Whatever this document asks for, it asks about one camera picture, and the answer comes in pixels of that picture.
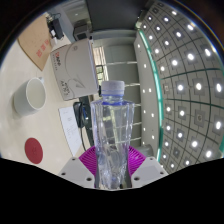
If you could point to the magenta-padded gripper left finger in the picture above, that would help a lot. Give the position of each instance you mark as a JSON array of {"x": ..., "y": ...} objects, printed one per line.
[{"x": 85, "y": 165}]

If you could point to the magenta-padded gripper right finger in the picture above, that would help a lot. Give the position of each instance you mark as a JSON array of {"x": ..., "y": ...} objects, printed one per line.
[{"x": 140, "y": 165}]

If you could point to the clear plastic water bottle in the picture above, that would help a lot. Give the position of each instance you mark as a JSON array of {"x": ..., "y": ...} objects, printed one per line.
[{"x": 111, "y": 133}]

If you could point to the white paper sheet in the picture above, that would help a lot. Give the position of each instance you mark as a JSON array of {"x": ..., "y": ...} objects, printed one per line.
[{"x": 70, "y": 128}]

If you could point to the black desk phone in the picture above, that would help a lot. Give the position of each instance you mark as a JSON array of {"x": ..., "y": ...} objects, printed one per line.
[{"x": 80, "y": 115}]

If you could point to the flat round red coaster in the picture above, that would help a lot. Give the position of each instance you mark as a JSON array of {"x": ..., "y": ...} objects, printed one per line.
[{"x": 33, "y": 150}]

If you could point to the white ceramic mug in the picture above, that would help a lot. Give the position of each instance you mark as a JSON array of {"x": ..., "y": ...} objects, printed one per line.
[{"x": 26, "y": 100}]

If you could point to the white paper ream box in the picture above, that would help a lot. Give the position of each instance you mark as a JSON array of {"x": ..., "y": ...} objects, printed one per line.
[{"x": 73, "y": 70}]

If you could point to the round ceiling lights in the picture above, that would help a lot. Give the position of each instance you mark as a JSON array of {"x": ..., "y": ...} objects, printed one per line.
[{"x": 190, "y": 56}]

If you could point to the brown paper envelope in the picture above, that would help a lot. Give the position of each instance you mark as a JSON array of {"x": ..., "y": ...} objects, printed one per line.
[{"x": 35, "y": 41}]

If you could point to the grey CRT monitor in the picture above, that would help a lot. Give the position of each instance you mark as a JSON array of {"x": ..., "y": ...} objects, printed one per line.
[{"x": 81, "y": 31}]

